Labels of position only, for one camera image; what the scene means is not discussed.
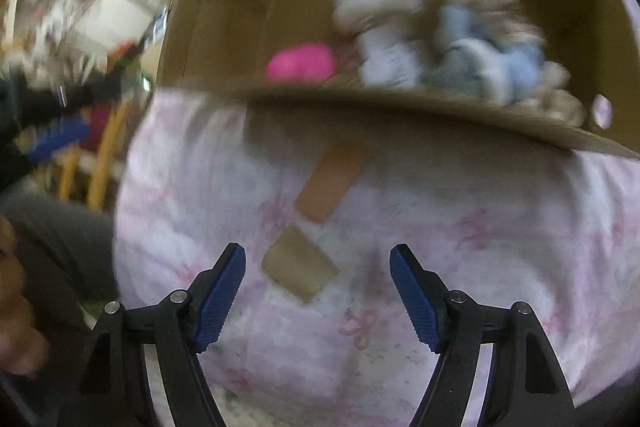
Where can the cream fabric piece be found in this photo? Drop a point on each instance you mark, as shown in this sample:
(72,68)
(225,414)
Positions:
(562,99)

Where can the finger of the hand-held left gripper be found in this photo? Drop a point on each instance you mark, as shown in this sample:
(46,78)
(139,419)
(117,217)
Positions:
(57,138)

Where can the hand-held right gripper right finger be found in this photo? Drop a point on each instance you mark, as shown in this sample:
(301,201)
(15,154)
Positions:
(415,297)

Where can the light blue fuzzy cloth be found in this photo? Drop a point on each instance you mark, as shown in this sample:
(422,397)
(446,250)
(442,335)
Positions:
(520,57)

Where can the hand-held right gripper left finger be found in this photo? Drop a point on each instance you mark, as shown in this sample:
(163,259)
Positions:
(220,297)

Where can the pink floral blanket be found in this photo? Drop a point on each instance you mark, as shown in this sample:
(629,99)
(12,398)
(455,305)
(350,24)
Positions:
(450,207)

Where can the cardboard box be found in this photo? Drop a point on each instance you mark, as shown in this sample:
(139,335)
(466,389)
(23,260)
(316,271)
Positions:
(240,7)

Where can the pink rubber duck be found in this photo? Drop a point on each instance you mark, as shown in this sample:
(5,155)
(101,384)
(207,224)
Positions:
(300,63)

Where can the person's grey trouser leg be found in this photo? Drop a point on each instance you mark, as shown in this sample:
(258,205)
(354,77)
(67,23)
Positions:
(65,247)

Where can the person's left hand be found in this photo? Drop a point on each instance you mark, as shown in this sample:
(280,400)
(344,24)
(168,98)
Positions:
(15,307)

